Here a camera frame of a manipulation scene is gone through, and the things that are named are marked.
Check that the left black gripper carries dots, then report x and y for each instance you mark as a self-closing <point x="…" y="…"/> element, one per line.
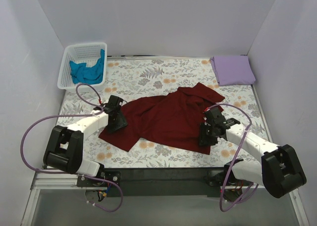
<point x="117" y="119"/>

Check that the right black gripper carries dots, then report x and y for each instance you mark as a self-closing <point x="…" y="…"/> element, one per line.
<point x="206" y="133"/>

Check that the dark red t-shirt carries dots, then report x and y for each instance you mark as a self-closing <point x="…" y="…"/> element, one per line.
<point x="173" y="120"/>

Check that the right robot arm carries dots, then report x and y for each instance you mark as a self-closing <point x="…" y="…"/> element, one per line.
<point x="278" y="168"/>

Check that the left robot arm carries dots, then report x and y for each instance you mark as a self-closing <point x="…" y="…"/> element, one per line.
<point x="66" y="143"/>

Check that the teal t-shirt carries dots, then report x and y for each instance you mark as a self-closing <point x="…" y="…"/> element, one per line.
<point x="80" y="73"/>

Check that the folded purple t-shirt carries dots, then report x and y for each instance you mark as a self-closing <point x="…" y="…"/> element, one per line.
<point x="232" y="70"/>

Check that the white plastic basket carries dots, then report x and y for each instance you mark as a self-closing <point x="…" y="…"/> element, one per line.
<point x="88" y="53"/>

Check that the aluminium front rail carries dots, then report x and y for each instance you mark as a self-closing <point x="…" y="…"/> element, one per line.
<point x="67" y="181"/>

